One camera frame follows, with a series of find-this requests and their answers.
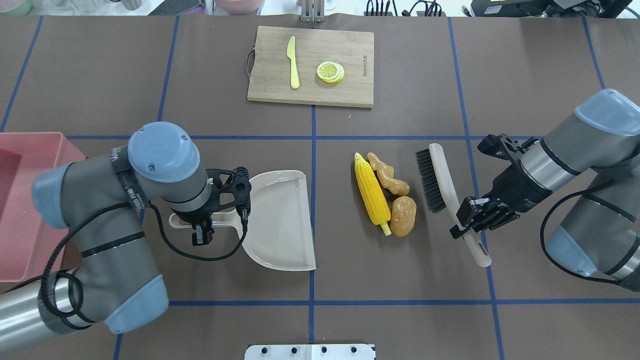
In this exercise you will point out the yellow toy lemon slices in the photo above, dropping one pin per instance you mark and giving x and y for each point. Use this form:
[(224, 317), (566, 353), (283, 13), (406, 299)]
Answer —
[(330, 72)]

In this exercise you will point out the brown toy potato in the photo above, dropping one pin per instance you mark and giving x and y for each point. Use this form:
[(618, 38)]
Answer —
[(403, 216)]

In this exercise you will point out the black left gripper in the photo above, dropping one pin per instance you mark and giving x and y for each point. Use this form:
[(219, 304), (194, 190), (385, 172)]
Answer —
[(197, 218)]

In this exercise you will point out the yellow plastic toy knife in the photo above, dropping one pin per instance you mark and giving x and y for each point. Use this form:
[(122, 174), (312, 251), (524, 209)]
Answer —
[(291, 53)]

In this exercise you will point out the yellow toy corn cob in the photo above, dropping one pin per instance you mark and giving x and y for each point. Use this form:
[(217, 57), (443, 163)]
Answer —
[(371, 193)]

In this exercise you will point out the beige brush black bristles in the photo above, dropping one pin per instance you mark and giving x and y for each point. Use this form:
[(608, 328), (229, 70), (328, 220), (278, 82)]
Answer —
[(440, 193)]

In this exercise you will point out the pink plastic bin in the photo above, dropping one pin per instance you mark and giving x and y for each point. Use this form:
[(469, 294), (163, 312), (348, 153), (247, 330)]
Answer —
[(26, 241)]

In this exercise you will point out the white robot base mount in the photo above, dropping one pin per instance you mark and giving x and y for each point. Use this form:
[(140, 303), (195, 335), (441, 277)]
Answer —
[(357, 351)]

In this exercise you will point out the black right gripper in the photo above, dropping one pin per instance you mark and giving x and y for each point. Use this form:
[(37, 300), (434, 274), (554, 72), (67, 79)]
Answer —
[(511, 186)]

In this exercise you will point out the tan toy ginger root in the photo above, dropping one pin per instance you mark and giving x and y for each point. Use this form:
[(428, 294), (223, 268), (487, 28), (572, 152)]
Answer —
[(386, 177)]

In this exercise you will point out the pink bowl of beads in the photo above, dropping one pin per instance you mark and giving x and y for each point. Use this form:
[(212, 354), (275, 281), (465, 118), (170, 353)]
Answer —
[(239, 7)]

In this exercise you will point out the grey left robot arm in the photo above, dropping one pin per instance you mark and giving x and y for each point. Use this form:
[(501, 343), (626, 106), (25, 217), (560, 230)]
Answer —
[(103, 270)]

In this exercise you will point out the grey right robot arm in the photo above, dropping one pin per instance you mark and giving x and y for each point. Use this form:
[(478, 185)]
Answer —
[(587, 234)]

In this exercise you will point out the beige plastic dustpan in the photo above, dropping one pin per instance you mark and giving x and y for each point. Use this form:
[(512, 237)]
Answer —
[(278, 234)]

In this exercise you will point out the bamboo cutting board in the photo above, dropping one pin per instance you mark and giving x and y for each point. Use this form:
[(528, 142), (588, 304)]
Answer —
[(269, 79)]

